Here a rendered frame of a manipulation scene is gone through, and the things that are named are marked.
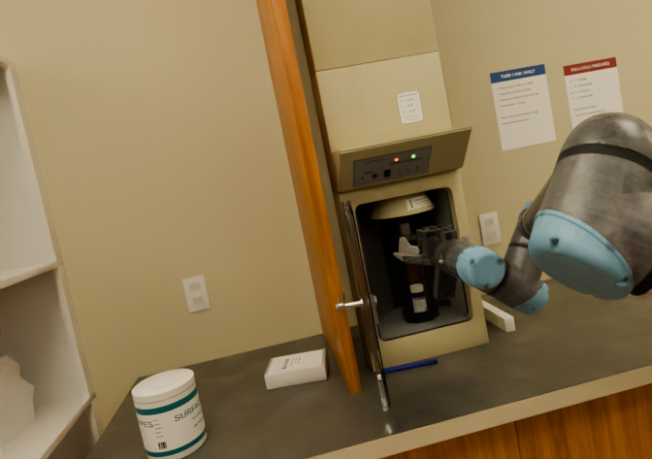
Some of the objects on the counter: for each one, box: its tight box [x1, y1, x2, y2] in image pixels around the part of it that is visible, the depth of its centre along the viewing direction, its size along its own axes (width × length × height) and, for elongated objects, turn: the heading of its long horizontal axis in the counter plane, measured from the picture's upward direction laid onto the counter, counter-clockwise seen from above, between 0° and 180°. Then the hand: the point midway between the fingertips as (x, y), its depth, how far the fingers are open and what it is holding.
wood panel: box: [249, 0, 362, 394], centre depth 132 cm, size 49×3×140 cm, turn 76°
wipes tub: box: [132, 369, 207, 459], centre depth 105 cm, size 13×13×15 cm
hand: (422, 249), depth 122 cm, fingers open, 14 cm apart
